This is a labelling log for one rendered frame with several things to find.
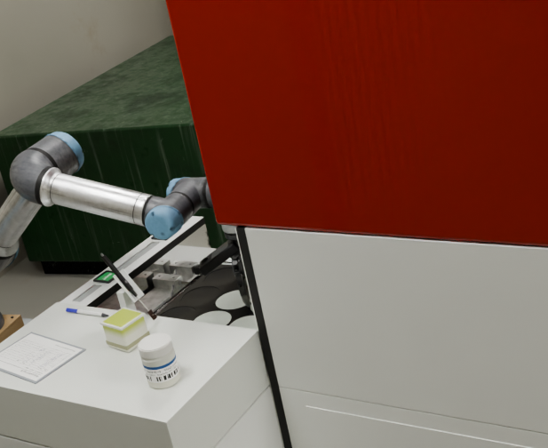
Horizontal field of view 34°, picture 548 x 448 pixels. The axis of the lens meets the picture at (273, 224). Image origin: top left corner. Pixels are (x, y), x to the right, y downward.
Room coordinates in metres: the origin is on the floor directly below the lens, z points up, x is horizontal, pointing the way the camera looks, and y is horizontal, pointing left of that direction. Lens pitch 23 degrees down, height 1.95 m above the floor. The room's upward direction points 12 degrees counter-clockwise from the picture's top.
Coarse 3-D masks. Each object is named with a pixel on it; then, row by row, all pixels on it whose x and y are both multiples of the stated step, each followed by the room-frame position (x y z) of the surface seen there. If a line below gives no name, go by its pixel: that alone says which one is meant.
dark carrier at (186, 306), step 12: (204, 276) 2.23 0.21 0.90; (216, 276) 2.21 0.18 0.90; (228, 276) 2.20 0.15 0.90; (192, 288) 2.17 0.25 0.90; (204, 288) 2.16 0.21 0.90; (216, 288) 2.14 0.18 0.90; (228, 288) 2.13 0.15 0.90; (180, 300) 2.11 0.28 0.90; (192, 300) 2.10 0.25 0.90; (204, 300) 2.08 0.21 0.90; (216, 300) 2.07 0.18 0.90; (168, 312) 2.06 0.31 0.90; (180, 312) 2.05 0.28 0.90; (192, 312) 2.04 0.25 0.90; (204, 312) 2.02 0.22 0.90; (228, 312) 1.99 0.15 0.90; (240, 312) 1.98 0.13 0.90; (252, 312) 1.97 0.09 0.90; (228, 324) 1.93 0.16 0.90
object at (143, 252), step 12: (192, 216) 2.54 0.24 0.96; (156, 240) 2.41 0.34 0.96; (168, 240) 2.39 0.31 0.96; (132, 252) 2.35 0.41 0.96; (144, 252) 2.34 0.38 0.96; (120, 264) 2.29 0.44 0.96; (132, 264) 2.27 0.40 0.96; (96, 276) 2.24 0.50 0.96; (84, 288) 2.18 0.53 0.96; (96, 288) 2.17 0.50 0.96; (108, 288) 2.15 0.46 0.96; (72, 300) 2.12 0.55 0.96; (84, 300) 2.10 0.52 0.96
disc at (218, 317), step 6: (210, 312) 2.01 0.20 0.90; (216, 312) 2.01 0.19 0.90; (222, 312) 2.00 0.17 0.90; (198, 318) 1.99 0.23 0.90; (204, 318) 1.99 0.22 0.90; (210, 318) 1.98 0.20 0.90; (216, 318) 1.98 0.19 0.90; (222, 318) 1.97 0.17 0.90; (228, 318) 1.96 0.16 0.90; (222, 324) 1.94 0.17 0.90
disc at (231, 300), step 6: (228, 294) 2.09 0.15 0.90; (234, 294) 2.08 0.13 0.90; (222, 300) 2.06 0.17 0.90; (228, 300) 2.06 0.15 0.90; (234, 300) 2.05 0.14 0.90; (240, 300) 2.04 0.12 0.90; (222, 306) 2.03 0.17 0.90; (228, 306) 2.03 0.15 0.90; (234, 306) 2.02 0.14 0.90; (240, 306) 2.01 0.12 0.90
